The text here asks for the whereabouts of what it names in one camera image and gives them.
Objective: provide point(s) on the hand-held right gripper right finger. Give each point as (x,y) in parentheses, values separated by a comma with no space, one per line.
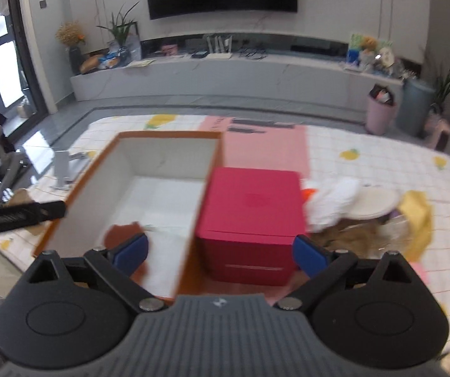
(307,253)

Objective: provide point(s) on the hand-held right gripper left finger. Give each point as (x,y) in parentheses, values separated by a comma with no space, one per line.
(134,249)

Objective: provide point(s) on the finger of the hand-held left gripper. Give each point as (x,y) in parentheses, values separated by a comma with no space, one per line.
(20,216)

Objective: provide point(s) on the white cloth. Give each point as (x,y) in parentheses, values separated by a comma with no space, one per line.
(331,204)

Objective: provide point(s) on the cream towel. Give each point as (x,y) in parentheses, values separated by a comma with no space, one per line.
(374,202)

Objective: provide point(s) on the brown furry cloth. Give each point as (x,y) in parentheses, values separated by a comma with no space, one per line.
(350,237)

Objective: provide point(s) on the orange cardboard box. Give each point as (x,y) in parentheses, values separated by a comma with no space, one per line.
(162,196)

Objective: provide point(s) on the grey stand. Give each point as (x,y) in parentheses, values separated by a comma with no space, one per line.
(64,167)

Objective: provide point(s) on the magenta box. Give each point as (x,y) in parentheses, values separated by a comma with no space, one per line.
(248,208)

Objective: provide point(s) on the pink flat box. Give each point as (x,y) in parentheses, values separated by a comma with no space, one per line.
(264,149)

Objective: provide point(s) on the yellow cloth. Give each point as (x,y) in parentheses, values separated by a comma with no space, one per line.
(417,220)

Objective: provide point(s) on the pineapple printed blanket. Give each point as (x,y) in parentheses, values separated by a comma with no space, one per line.
(385,157)

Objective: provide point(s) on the pink trash bin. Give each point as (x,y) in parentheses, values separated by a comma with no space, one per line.
(381,114)

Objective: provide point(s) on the dark framed glass door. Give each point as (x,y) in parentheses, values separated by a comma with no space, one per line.
(1,47)

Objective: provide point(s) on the snack bags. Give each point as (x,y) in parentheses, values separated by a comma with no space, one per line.
(101,62)

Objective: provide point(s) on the pink heater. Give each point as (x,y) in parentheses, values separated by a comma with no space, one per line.
(438,131)

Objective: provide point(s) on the grey trash can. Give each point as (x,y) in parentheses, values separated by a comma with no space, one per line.
(415,106)

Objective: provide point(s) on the white marble television cabinet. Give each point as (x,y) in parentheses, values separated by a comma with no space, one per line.
(248,78)

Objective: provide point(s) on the yellow dried flowers vase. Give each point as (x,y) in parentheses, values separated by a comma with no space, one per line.
(71,37)

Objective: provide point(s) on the black soundbar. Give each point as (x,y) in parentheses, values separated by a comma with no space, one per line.
(317,49)

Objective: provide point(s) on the black set-top box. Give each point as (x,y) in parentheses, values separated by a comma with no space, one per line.
(200,54)

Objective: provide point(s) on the brown teddy bear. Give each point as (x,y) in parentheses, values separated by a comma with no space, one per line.
(369,49)

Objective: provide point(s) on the green plant in vase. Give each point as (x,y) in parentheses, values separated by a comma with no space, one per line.
(121,27)

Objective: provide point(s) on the green picture board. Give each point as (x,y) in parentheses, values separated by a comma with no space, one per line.
(356,43)

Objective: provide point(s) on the white router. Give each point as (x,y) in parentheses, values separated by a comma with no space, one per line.
(219,47)

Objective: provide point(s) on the dark wall switch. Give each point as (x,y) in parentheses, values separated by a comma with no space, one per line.
(44,4)

